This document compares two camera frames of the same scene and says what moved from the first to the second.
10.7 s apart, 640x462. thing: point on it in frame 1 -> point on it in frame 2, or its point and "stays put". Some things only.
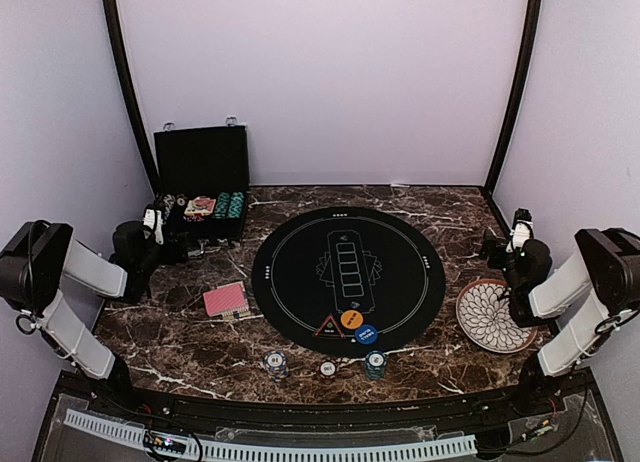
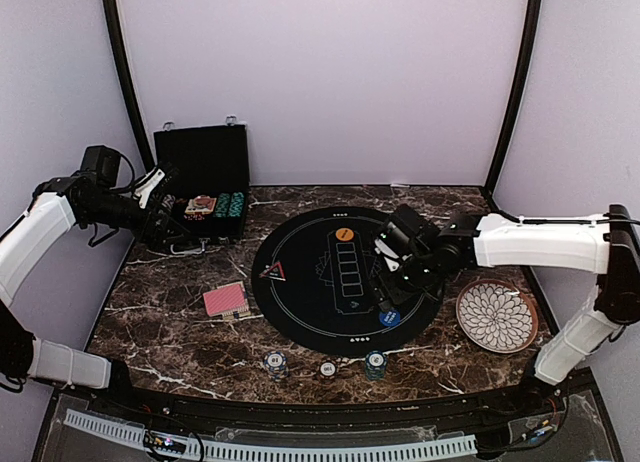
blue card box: [230, 301] stays put
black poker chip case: [203, 175] stays put
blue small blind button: [366, 334] -> [389, 317]
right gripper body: [495, 260] -> [420, 277]
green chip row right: [236, 204] stays put
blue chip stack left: [275, 363] stays put
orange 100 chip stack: [327, 368] stays put
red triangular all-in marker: [329, 329] -> [274, 272]
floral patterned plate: [487, 322] stays put
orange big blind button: [351, 319] -> [344, 234]
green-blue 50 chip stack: [375, 365] stays put
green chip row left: [222, 204] stays put
